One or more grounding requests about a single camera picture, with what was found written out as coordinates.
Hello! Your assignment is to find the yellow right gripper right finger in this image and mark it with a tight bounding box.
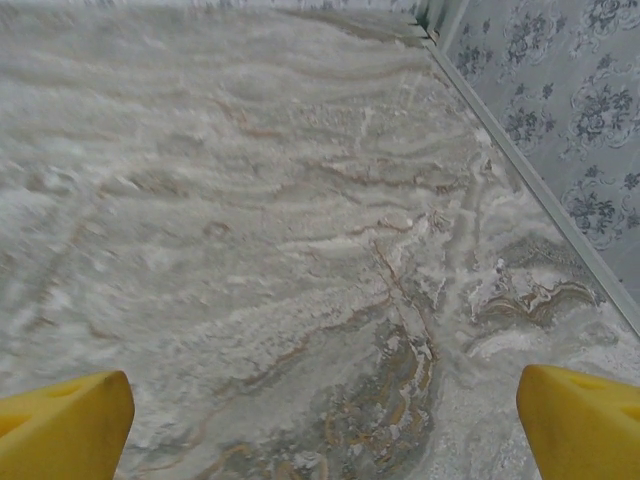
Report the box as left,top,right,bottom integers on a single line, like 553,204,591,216
516,363,640,480

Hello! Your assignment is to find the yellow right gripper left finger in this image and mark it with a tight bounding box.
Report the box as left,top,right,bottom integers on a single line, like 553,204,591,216
0,369,136,480

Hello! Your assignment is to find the aluminium side rail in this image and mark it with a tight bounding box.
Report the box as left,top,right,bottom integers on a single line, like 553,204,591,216
427,34,640,337

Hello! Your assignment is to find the aluminium frame post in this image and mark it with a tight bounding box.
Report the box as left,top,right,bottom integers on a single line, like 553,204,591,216
437,0,474,49

